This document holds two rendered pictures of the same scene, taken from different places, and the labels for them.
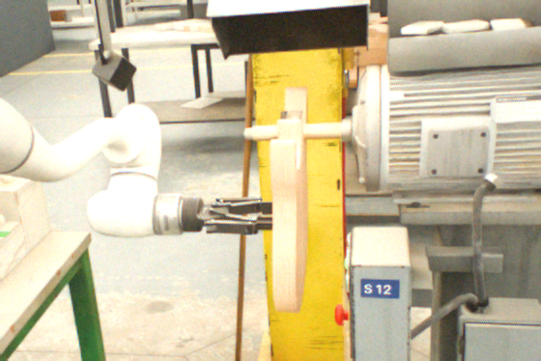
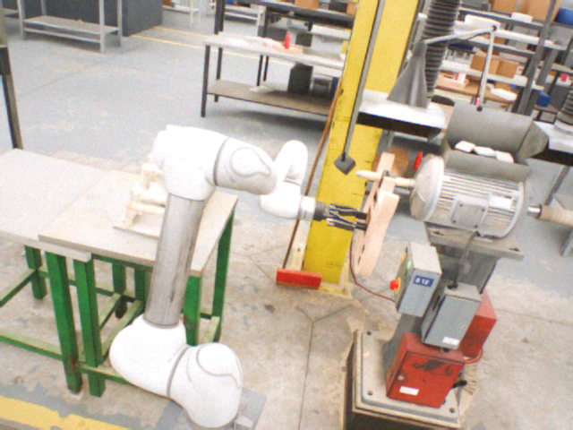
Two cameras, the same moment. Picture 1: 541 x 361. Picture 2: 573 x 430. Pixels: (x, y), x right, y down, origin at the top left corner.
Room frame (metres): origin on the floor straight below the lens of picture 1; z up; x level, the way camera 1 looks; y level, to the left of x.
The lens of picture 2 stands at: (0.01, 0.42, 1.94)
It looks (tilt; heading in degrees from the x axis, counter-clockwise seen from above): 31 degrees down; 349
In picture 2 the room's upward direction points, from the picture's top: 10 degrees clockwise
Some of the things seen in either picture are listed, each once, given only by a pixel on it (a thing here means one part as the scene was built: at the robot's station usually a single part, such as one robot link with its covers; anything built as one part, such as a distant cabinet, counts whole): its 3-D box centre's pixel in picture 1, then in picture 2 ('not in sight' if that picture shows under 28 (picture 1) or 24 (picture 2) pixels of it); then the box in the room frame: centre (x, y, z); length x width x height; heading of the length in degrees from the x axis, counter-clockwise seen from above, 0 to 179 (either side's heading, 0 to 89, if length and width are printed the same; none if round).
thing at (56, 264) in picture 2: not in sight; (65, 323); (1.43, 0.98, 0.45); 0.05 x 0.05 x 0.90; 76
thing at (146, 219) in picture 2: not in sight; (154, 225); (1.51, 0.62, 0.94); 0.27 x 0.15 x 0.01; 76
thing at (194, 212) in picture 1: (205, 214); (325, 212); (1.43, -0.03, 1.10); 0.09 x 0.08 x 0.07; 76
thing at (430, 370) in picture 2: not in sight; (424, 367); (1.21, -0.56, 0.49); 0.25 x 0.12 x 0.37; 76
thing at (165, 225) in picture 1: (171, 214); (306, 209); (1.45, 0.04, 1.10); 0.09 x 0.06 x 0.09; 166
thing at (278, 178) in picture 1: (284, 159); (388, 202); (1.26, -0.18, 1.26); 0.07 x 0.04 x 0.09; 166
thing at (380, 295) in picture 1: (418, 302); (431, 285); (1.17, -0.39, 0.99); 0.24 x 0.21 x 0.26; 76
